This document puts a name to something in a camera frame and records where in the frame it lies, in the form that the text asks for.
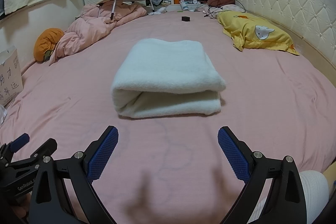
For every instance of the white sock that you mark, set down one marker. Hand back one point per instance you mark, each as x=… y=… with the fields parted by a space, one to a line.
x=157 y=11

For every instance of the pink bed sheet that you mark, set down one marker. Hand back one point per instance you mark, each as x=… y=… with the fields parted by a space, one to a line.
x=262 y=98

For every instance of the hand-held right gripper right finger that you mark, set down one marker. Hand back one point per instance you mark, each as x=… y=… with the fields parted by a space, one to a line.
x=233 y=153

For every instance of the orange plush cushion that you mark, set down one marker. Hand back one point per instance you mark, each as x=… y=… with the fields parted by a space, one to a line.
x=46 y=43

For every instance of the yellow printed pillow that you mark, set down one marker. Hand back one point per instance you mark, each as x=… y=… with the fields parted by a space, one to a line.
x=249 y=29

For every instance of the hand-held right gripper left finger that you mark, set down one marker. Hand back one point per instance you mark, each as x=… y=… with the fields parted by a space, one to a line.
x=103 y=155

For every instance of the white bottle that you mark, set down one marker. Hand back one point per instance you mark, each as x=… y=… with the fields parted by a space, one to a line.
x=183 y=5

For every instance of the pink duvet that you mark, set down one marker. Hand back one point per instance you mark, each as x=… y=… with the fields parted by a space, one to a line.
x=86 y=29

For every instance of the white paper bag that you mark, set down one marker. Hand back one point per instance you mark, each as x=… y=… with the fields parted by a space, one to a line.
x=10 y=77

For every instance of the person's left hand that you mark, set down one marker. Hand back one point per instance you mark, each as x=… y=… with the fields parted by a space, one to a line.
x=19 y=209

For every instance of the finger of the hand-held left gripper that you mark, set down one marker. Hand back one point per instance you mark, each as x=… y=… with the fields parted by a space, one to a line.
x=20 y=140
x=47 y=147

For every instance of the small black box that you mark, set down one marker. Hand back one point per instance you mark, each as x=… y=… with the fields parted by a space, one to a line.
x=186 y=18

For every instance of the white fleece garment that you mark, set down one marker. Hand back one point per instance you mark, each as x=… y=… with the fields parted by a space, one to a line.
x=168 y=69

